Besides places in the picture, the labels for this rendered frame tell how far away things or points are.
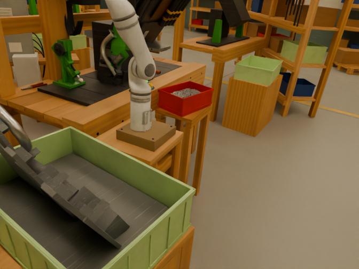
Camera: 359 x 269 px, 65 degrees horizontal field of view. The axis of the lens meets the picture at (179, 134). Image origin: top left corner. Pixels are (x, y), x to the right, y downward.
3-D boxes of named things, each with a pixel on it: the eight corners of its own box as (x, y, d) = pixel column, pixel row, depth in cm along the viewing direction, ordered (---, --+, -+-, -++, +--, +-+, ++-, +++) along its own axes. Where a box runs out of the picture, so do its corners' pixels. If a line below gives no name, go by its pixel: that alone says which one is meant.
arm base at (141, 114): (153, 126, 135) (154, 92, 128) (143, 133, 127) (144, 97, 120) (137, 121, 138) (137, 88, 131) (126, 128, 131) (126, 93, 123)
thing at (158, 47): (170, 50, 196) (170, 46, 194) (158, 54, 183) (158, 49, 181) (125, 41, 210) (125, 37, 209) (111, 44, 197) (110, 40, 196)
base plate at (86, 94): (182, 68, 240) (182, 65, 239) (91, 108, 152) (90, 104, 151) (141, 59, 256) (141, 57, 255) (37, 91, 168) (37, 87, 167)
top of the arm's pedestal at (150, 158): (183, 139, 144) (184, 132, 142) (150, 169, 118) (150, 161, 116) (132, 123, 156) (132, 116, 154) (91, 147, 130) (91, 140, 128)
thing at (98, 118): (204, 80, 257) (206, 64, 250) (85, 151, 137) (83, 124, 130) (190, 77, 262) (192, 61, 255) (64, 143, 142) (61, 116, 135)
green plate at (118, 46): (131, 58, 187) (136, 25, 182) (123, 57, 180) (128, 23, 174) (117, 55, 191) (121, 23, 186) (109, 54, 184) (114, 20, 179)
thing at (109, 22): (138, 66, 226) (138, 22, 210) (113, 74, 202) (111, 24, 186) (119, 62, 233) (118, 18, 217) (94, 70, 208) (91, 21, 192)
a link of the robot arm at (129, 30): (122, 23, 100) (107, 20, 106) (145, 85, 118) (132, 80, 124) (140, 12, 104) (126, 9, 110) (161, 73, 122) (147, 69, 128)
